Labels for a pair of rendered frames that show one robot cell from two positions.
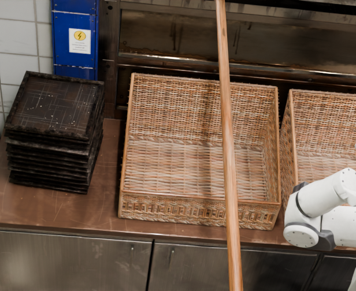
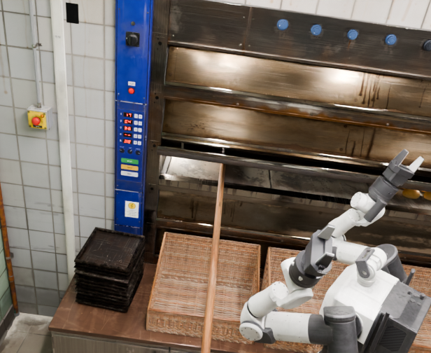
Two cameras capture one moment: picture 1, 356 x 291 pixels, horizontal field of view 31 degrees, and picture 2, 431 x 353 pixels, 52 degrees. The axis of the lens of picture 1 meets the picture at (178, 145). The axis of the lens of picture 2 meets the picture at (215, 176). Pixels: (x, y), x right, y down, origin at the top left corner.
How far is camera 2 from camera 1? 0.24 m
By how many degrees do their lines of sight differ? 17
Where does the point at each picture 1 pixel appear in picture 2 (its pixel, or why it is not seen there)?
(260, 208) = not seen: hidden behind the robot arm
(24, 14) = (98, 190)
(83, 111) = (128, 253)
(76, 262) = not seen: outside the picture
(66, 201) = (111, 316)
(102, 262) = not seen: outside the picture
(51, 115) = (106, 255)
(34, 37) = (103, 206)
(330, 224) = (271, 323)
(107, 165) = (144, 294)
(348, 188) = (278, 295)
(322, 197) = (262, 302)
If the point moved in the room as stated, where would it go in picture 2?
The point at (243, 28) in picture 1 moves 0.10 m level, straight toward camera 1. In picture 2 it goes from (236, 205) to (233, 215)
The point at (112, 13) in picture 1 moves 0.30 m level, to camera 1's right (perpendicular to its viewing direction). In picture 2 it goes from (153, 192) to (207, 202)
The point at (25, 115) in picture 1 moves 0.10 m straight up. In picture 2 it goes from (89, 254) to (89, 239)
